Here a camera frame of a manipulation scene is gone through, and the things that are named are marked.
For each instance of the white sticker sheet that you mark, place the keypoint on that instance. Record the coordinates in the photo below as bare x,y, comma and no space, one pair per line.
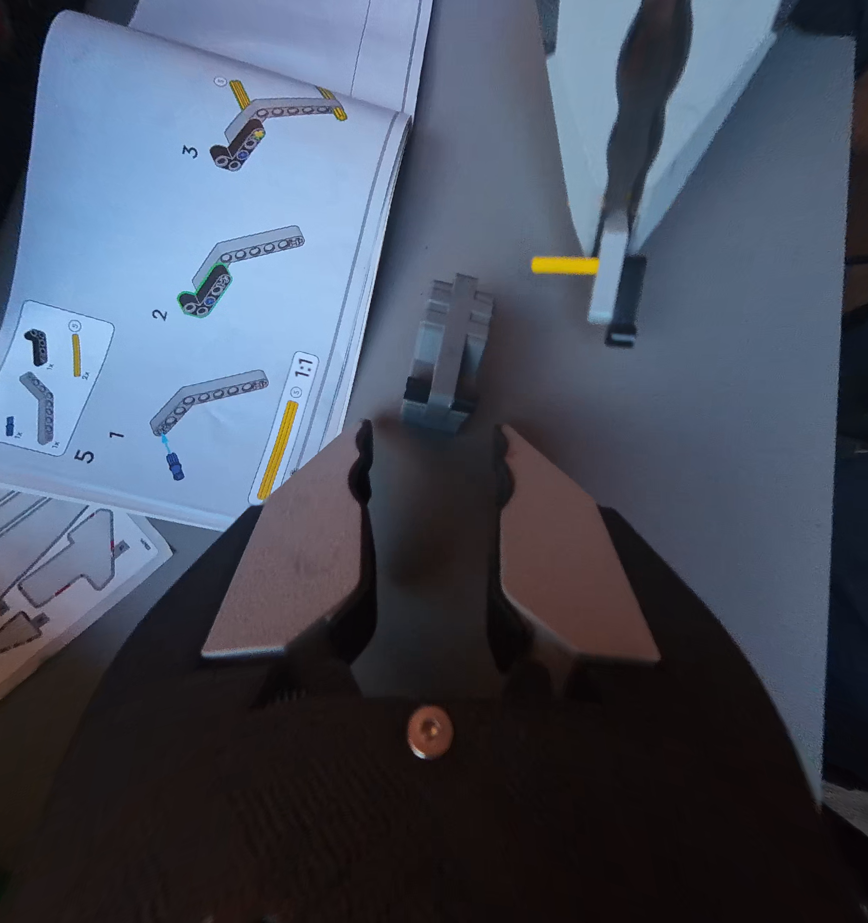
59,577

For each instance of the grey black beam yellow axle assembly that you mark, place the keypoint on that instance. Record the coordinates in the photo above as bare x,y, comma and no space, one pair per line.
610,281

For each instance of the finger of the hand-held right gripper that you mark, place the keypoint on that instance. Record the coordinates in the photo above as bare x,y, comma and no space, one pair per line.
722,72
578,108

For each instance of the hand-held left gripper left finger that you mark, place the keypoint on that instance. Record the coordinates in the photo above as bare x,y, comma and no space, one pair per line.
289,570

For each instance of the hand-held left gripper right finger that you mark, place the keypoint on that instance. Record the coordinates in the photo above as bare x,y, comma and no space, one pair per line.
571,570

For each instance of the white instruction booklet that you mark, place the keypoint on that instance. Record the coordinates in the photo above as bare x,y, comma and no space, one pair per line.
152,216

